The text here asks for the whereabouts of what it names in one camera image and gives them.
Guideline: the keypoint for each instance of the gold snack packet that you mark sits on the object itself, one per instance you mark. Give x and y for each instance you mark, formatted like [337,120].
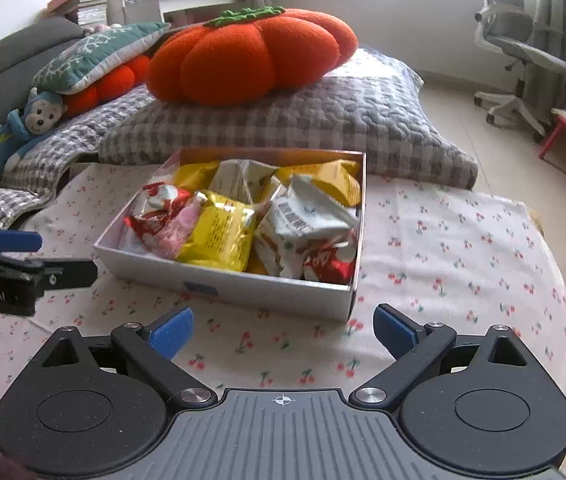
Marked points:
[337,178]
[195,177]

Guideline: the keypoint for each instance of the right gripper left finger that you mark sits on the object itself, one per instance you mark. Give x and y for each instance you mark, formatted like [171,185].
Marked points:
[149,350]

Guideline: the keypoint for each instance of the blue monkey plush toy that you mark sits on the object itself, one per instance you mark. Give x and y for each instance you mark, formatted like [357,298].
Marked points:
[24,129]

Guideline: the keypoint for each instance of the yellow snack packet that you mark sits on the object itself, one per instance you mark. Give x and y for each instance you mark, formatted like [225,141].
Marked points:
[222,236]

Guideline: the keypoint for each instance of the grey checked cushion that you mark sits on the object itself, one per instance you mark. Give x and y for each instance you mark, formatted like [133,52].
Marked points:
[371,105]

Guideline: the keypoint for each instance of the cherry print cloth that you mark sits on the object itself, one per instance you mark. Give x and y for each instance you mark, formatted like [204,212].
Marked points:
[466,259]

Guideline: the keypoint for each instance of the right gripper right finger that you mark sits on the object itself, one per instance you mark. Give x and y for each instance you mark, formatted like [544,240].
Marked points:
[417,349]

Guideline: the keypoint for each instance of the red white candy packet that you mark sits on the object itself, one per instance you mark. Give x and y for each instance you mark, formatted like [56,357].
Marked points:
[157,204]

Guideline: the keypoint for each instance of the pink cardboard box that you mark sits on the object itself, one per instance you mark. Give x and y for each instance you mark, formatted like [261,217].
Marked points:
[126,257]

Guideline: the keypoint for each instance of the pink snack packet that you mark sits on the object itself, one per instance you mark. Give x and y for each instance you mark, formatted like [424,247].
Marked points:
[169,241]

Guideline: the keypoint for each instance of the grey office chair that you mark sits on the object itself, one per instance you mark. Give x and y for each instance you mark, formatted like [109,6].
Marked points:
[504,27]

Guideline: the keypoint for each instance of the green white patterned pillow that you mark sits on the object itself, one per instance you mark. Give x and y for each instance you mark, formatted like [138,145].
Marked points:
[96,55]

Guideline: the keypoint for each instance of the small orange pumpkin plush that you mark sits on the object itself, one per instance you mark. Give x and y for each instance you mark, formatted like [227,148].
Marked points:
[108,88]

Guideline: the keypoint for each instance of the grey checked blanket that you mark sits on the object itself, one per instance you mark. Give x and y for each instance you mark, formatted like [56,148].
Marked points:
[34,182]

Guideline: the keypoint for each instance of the large orange pumpkin plush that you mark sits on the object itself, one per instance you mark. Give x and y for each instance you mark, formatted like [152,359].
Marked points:
[242,56]

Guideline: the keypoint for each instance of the stack of books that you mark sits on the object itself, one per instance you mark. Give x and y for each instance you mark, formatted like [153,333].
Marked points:
[81,12]

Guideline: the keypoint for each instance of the dark grey sofa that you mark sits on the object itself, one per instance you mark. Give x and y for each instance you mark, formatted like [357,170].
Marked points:
[25,52]

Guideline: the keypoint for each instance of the white nut snack packet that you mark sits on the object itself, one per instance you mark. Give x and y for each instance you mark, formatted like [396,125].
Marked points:
[298,222]

